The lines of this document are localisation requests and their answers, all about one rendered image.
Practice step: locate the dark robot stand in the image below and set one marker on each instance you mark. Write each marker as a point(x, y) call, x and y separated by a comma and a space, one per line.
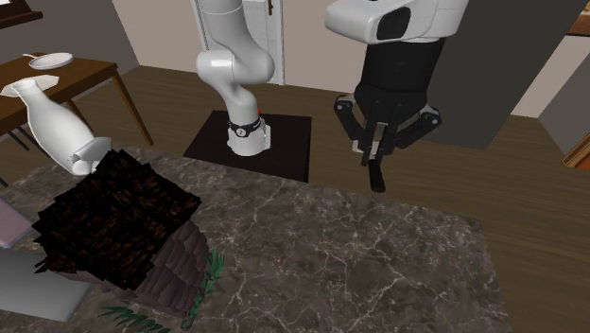
point(286, 147)

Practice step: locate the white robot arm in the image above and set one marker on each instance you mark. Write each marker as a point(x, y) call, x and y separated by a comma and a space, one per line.
point(232, 69)

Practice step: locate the white vase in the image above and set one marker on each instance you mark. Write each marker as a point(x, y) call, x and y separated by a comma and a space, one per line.
point(53, 127)

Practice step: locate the grey laptop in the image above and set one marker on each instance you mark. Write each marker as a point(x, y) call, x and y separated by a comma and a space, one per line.
point(37, 286)

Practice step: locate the dark potted plant, grey pot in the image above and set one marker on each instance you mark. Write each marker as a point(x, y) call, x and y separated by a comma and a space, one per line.
point(115, 217)

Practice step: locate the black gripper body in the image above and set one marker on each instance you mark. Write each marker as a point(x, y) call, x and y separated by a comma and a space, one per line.
point(398, 69)

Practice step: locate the brown wooden table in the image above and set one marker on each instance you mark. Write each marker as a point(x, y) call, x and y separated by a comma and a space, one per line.
point(83, 76)

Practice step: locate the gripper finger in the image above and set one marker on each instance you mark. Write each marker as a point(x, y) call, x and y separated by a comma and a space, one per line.
point(417, 127)
point(351, 121)

